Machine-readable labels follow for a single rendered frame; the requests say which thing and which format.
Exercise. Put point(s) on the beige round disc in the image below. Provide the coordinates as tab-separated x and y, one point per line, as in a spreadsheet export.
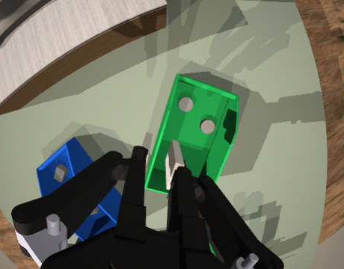
207	126
185	104

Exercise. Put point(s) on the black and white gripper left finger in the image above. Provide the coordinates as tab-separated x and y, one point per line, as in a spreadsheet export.
44	225

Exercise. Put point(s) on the blue bin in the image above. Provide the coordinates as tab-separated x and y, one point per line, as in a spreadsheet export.
73	156

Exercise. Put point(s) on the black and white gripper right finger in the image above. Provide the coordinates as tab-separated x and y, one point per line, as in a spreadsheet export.
229	236

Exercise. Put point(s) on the green bin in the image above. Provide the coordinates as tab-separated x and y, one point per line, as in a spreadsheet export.
203	153

